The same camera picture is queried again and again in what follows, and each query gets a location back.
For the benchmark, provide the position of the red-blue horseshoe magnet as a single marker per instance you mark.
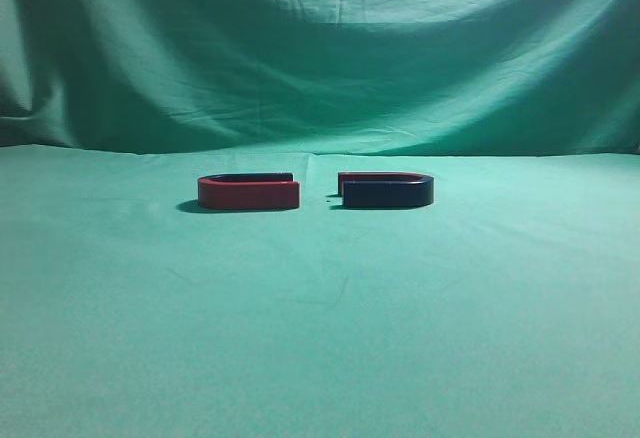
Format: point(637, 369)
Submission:
point(249, 191)

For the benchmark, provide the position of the right blue-red horseshoe magnet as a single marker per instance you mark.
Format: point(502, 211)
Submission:
point(363, 190)

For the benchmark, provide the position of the green cloth backdrop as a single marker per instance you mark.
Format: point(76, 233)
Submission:
point(507, 308)

